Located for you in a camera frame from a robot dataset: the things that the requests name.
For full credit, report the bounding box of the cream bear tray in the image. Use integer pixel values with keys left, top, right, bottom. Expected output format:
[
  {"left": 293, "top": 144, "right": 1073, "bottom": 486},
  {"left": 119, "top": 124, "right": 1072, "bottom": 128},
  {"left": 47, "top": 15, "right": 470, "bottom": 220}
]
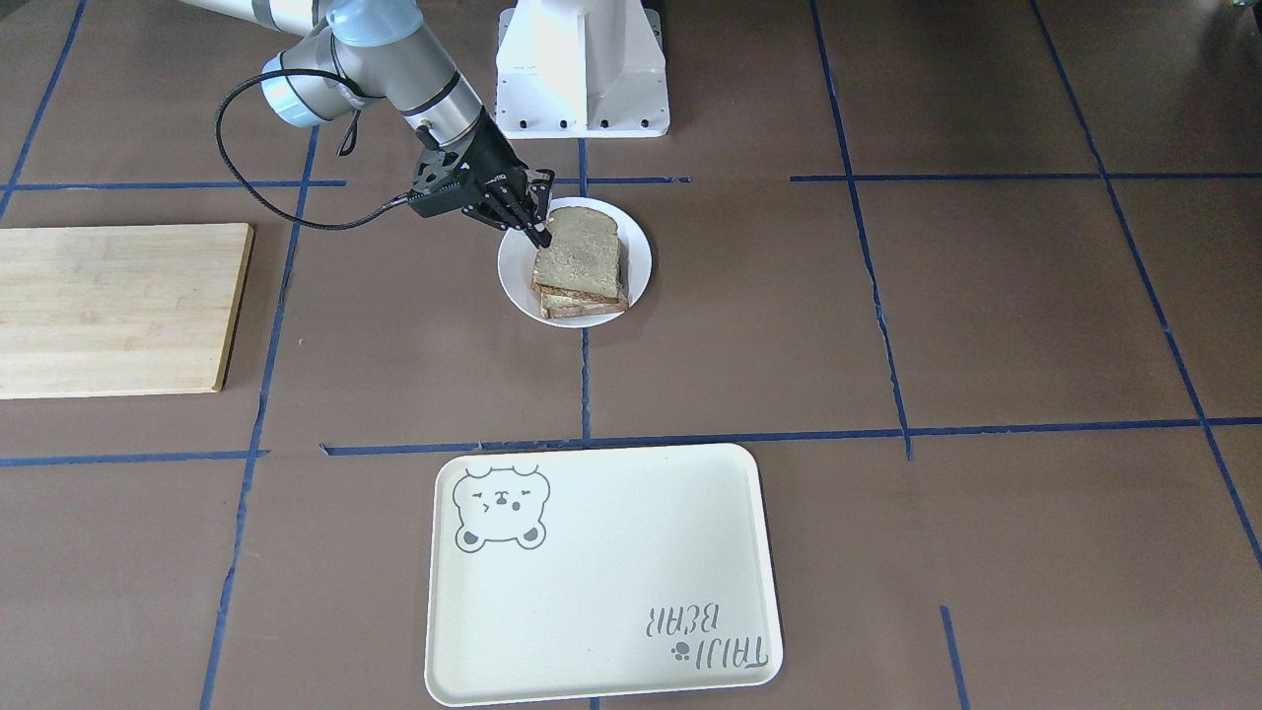
[{"left": 424, "top": 444, "right": 784, "bottom": 707}]

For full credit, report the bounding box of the white pedestal column base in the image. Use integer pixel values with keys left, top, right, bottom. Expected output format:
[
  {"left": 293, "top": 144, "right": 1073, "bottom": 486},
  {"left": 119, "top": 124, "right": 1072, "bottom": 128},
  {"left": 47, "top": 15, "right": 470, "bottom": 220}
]
[{"left": 493, "top": 1, "right": 671, "bottom": 139}]

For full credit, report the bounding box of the bread slice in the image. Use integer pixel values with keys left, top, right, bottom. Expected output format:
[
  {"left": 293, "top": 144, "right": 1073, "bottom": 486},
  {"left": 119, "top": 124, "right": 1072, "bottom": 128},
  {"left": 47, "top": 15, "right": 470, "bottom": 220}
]
[{"left": 531, "top": 206, "right": 621, "bottom": 303}]

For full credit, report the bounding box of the wooden cutting board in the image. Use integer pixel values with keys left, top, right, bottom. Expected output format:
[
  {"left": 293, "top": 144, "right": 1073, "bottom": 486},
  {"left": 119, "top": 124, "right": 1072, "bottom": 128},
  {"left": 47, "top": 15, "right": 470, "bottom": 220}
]
[{"left": 1, "top": 222, "right": 255, "bottom": 400}]

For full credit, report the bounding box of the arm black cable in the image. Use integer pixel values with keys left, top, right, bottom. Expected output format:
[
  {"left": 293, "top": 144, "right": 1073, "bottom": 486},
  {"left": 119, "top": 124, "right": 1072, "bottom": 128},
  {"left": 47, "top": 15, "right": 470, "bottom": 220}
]
[{"left": 215, "top": 69, "right": 415, "bottom": 233}]

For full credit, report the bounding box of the white round plate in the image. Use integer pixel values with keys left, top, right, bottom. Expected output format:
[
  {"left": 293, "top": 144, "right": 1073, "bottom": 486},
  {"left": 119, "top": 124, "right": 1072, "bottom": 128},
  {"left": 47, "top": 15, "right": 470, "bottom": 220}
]
[{"left": 497, "top": 195, "right": 654, "bottom": 329}]

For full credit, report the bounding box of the bottom toast slice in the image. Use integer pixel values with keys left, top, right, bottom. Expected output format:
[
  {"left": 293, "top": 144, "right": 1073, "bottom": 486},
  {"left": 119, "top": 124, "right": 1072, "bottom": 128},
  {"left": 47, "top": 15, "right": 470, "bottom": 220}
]
[{"left": 531, "top": 284, "right": 630, "bottom": 320}]

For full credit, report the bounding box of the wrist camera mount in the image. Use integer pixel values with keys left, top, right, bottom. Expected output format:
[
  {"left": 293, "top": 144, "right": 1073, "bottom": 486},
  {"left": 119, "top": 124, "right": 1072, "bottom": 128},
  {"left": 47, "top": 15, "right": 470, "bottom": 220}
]
[{"left": 408, "top": 150, "right": 477, "bottom": 219}]

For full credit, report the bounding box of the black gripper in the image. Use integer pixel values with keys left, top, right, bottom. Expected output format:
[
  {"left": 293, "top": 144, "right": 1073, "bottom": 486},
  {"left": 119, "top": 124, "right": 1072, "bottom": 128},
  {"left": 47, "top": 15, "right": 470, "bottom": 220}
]
[{"left": 440, "top": 108, "right": 555, "bottom": 248}]

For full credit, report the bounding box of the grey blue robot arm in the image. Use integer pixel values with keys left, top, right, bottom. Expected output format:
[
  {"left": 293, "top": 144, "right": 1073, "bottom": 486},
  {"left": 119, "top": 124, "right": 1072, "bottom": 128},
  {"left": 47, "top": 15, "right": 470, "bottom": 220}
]
[{"left": 203, "top": 1, "right": 555, "bottom": 248}]

